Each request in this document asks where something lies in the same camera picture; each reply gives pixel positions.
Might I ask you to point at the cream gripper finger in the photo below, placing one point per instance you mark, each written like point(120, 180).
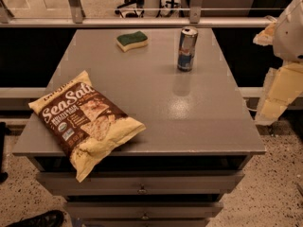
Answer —
point(266, 36)
point(280, 88)

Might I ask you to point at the Red Bull can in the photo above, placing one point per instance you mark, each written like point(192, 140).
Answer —
point(186, 52)

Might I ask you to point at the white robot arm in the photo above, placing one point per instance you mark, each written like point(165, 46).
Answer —
point(288, 37)

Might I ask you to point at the green and yellow sponge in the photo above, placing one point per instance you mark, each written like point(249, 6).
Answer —
point(130, 41)

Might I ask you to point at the metal railing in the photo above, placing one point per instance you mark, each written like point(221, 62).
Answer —
point(103, 13)

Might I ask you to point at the grey drawer cabinet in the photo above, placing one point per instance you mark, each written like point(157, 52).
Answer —
point(194, 121)

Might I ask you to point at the black office chair base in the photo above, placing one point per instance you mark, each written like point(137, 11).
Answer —
point(131, 3)

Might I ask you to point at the top grey drawer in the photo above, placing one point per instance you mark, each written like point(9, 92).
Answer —
point(141, 183)

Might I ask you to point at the grey drawer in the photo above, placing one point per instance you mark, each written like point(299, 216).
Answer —
point(143, 210)
point(141, 183)

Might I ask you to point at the sea salt chips bag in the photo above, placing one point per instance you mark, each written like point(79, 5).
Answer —
point(85, 123)

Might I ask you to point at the black shoe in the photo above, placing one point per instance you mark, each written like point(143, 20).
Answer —
point(53, 218)

